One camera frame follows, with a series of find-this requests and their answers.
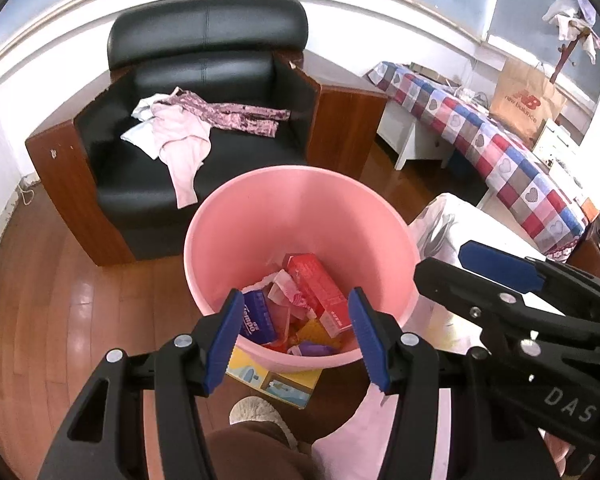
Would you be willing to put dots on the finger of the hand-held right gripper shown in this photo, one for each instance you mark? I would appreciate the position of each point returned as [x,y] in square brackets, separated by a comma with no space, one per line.
[450,285]
[500,265]

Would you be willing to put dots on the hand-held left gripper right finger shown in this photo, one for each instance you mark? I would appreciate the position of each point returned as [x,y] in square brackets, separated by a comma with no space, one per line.
[367,340]

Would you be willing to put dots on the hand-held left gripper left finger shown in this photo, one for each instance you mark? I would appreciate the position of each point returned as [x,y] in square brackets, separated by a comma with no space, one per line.
[225,345]

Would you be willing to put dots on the blue tissue packet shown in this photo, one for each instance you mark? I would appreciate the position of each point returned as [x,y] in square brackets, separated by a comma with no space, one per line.
[257,317]

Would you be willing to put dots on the purple plastic wrapper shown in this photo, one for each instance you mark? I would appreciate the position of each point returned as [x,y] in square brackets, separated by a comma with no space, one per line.
[312,348]

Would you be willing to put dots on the red medicine box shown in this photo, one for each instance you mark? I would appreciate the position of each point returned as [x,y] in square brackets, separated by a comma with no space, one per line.
[320,290]

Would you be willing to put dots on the pink plastic bucket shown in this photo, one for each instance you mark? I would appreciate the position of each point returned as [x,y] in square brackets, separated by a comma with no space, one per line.
[290,210]

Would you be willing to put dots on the pink floral sheet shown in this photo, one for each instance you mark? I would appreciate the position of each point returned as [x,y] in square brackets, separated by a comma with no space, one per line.
[480,225]

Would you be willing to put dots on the yellow and blue box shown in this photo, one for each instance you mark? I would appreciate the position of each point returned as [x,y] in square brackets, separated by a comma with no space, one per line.
[280,385]

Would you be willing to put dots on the grey fuzzy slipper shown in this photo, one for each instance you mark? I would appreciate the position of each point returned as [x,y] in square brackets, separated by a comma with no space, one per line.
[260,410]

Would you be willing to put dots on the wooden side cabinet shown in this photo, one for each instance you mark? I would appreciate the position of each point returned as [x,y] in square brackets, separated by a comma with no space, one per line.
[592,255]
[345,125]

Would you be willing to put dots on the orange tissue box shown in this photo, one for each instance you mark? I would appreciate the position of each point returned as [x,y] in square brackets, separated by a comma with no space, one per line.
[589,209]

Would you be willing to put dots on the person's leg in brown trousers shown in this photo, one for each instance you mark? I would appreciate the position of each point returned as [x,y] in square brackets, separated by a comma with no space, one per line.
[260,460]

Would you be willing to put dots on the checkered heart tablecloth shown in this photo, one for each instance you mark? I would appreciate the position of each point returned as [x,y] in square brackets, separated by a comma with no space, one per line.
[485,145]

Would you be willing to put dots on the pale green gift box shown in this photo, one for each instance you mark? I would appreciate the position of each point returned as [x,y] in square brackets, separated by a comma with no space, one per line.
[555,140]

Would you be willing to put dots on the white table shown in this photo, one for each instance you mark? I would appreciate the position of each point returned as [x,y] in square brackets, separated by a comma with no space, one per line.
[405,135]

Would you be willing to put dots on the brown paper bag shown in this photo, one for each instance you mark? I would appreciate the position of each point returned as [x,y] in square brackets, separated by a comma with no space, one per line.
[522,105]

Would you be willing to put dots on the white power strip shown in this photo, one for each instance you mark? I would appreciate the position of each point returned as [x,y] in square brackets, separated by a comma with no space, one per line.
[467,95]

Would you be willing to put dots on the pink garment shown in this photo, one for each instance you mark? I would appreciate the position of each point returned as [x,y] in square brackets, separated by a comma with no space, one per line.
[185,160]

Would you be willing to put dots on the flat brown box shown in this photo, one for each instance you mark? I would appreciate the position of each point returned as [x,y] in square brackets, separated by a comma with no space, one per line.
[422,68]

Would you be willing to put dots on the wooden coat rack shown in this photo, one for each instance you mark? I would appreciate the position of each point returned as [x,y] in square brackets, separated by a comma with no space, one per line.
[562,60]

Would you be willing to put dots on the white garment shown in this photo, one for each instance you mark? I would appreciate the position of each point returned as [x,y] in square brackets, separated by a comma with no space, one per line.
[137,135]

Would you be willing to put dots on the window with roller blind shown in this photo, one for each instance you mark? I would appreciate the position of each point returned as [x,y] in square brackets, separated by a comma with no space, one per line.
[530,10]

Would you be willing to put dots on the cream hanging garment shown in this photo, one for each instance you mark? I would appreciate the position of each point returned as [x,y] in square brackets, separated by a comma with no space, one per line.
[562,10]

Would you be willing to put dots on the black leather armchair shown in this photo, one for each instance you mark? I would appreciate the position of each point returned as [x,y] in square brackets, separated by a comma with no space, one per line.
[230,25]

